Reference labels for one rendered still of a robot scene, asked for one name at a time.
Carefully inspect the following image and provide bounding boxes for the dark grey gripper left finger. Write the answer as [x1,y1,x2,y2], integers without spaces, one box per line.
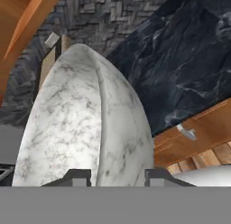
[41,169,92,188]

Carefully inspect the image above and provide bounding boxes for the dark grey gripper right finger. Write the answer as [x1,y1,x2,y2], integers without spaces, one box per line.
[143,168,197,188]

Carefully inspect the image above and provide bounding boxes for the white marble bowl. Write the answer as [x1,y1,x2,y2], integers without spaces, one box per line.
[12,42,155,187]

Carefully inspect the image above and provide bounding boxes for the orange wooden drawer front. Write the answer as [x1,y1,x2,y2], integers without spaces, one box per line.
[152,98,231,169]

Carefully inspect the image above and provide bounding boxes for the tan wooden cupboard door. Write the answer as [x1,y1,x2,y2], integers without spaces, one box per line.
[32,34,73,103]

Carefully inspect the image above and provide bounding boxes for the silver drawer handle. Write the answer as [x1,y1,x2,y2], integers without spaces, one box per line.
[176,123,198,142]

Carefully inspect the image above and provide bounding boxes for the silver cupboard handle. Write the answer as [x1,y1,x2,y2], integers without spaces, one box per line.
[44,32,61,49]

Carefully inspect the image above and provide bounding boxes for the orange wooden wall cupboard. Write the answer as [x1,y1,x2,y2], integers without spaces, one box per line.
[0,0,65,107]

